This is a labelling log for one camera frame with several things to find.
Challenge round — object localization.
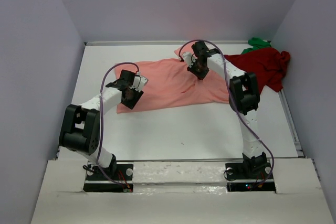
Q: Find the pink t shirt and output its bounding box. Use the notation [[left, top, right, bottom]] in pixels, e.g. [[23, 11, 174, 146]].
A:
[[117, 58, 229, 114]]

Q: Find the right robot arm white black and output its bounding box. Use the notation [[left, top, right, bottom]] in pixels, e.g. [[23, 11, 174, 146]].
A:
[[178, 40, 273, 182]]

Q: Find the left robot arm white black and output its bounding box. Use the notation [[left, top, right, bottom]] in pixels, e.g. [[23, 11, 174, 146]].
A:
[[59, 70, 148, 179]]

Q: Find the green t shirt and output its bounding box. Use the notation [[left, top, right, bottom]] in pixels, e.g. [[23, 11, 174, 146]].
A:
[[241, 37, 271, 54]]

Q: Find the red t shirt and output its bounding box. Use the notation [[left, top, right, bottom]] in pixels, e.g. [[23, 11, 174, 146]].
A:
[[225, 47, 290, 92]]

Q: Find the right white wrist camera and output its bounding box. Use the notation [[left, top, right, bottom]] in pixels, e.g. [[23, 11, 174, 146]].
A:
[[181, 52, 195, 67]]

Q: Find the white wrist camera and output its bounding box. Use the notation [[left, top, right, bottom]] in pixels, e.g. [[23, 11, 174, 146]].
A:
[[181, 52, 195, 67], [131, 74, 148, 92]]

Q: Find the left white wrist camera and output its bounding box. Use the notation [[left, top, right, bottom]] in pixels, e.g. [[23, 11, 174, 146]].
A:
[[131, 74, 148, 92]]

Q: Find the aluminium rail back edge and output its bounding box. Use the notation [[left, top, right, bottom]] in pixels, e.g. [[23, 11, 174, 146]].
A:
[[84, 40, 248, 46]]

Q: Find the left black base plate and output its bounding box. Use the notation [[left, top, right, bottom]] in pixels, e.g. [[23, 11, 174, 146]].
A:
[[82, 163, 133, 193]]

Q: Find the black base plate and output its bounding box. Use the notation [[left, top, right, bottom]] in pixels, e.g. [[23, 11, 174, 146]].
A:
[[223, 163, 276, 193], [82, 163, 133, 193]]

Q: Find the aluminium rail front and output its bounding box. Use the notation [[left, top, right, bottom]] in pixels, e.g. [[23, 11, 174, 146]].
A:
[[117, 157, 243, 163]]

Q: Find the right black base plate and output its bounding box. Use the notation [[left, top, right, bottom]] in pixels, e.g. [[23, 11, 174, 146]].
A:
[[223, 163, 276, 193]]

